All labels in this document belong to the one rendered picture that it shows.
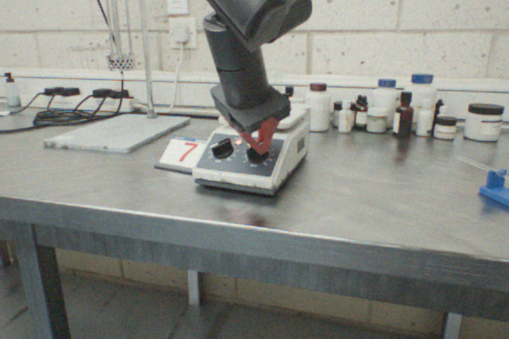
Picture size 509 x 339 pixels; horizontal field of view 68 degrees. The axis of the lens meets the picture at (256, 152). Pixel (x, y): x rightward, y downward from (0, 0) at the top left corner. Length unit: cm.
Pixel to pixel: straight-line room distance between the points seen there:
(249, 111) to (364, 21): 66
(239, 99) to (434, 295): 32
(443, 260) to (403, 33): 72
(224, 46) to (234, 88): 5
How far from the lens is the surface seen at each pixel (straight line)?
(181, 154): 66
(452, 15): 108
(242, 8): 35
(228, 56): 41
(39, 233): 68
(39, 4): 146
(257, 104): 45
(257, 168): 52
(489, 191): 61
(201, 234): 47
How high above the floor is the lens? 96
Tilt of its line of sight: 17 degrees down
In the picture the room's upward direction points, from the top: straight up
